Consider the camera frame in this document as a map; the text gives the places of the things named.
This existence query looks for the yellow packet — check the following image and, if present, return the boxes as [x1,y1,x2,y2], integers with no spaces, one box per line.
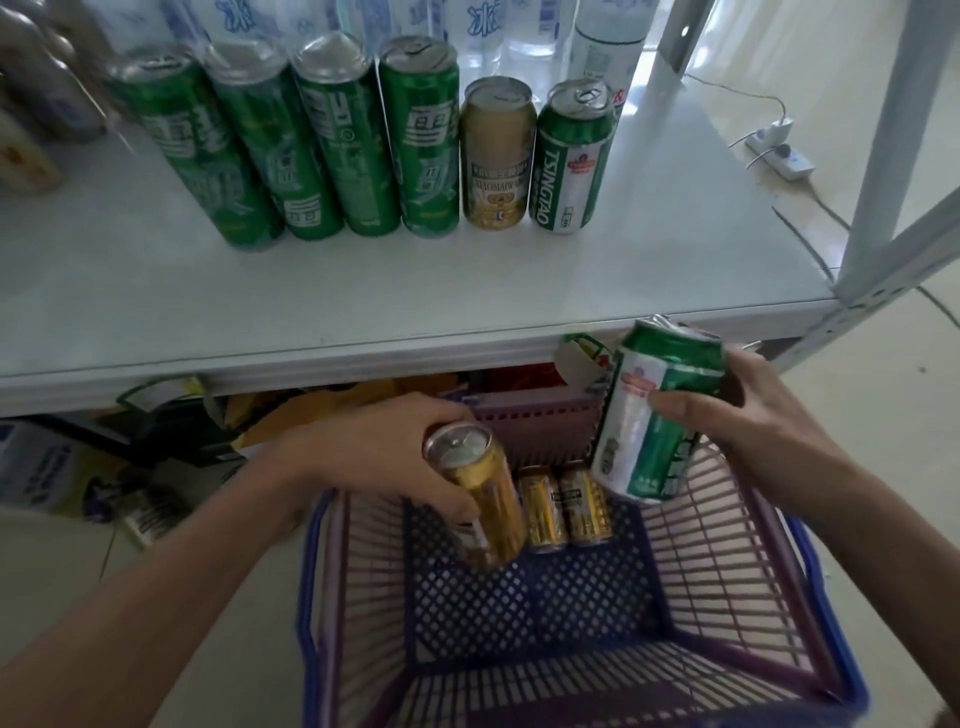
[225,375,468,453]

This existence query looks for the dark plastic bottle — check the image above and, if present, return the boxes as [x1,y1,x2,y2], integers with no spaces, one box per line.
[0,3,110,145]

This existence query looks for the gold drink can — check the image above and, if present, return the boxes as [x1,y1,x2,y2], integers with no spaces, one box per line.
[556,460,615,548]
[422,420,528,573]
[516,465,570,555]
[459,75,539,232]

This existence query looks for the white cable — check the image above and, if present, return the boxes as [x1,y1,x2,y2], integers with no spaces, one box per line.
[684,72,790,126]

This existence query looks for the white and blue cardboard box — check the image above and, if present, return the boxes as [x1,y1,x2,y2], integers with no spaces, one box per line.
[0,420,100,520]

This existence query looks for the white power strip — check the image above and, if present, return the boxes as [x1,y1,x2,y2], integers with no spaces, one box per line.
[744,118,817,183]

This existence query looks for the black cable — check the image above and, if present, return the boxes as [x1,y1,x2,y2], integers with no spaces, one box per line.
[805,180,853,232]

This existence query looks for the white metal shelf rack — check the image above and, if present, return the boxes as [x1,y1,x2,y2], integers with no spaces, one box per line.
[0,0,960,418]

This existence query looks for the purple and blue shopping basket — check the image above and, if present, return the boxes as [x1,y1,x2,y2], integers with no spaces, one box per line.
[296,386,872,728]

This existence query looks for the person's right forearm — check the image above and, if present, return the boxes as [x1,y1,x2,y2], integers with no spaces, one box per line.
[813,461,960,719]

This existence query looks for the green and white drink can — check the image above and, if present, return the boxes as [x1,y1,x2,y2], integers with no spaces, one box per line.
[528,78,618,237]
[590,315,728,508]

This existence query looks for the row of clear water bottles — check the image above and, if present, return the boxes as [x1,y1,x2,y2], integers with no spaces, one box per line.
[82,0,663,114]

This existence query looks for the beige snack packet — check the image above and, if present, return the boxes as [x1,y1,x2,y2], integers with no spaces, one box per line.
[0,112,66,198]

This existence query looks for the tall green drink can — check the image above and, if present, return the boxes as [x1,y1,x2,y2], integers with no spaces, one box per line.
[204,40,346,243]
[105,48,287,253]
[291,31,402,239]
[377,35,462,240]

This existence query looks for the person's right hand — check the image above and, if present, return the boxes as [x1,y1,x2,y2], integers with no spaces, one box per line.
[648,350,858,520]

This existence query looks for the white printed packet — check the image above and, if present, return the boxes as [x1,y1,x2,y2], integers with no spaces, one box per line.
[112,486,190,550]

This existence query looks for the green-edged shelf label tag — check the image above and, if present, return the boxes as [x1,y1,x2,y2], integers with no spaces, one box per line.
[116,375,209,414]
[553,333,618,393]

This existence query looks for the person's left hand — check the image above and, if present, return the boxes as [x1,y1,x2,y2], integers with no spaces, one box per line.
[287,393,482,526]

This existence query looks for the person's left forearm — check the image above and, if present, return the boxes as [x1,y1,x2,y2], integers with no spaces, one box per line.
[0,438,309,728]

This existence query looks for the red packet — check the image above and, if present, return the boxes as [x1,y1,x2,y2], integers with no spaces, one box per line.
[487,363,565,393]

